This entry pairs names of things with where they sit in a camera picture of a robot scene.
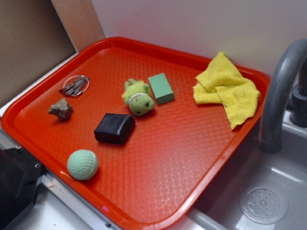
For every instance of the light green golf ball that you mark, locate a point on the light green golf ball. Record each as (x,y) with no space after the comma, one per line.
(82,164)

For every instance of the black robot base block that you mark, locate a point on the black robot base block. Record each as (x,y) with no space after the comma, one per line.
(20,178)

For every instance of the black square pouch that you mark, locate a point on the black square pouch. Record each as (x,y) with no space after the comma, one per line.
(115,128)

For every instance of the metal keys on ring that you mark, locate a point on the metal keys on ring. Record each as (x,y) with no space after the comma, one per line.
(75,86)

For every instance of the grey toy sink basin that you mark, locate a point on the grey toy sink basin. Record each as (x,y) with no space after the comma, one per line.
(256,190)

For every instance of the grey brown rock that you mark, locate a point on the grey brown rock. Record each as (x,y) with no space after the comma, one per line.
(62,110)

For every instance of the green rectangular block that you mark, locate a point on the green rectangular block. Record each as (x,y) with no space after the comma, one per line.
(161,89)

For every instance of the green plush frog toy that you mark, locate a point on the green plush frog toy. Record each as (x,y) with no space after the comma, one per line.
(137,97)

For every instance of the wooden board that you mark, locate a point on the wooden board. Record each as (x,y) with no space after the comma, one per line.
(80,22)

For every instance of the red plastic tray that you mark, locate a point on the red plastic tray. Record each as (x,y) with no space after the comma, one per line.
(173,152)

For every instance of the yellow cloth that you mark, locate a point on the yellow cloth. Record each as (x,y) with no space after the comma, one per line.
(222,83)

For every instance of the brown cardboard panel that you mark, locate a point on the brown cardboard panel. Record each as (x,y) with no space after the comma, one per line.
(33,41)

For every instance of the grey toy faucet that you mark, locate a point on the grey toy faucet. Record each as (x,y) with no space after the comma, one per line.
(288,88)

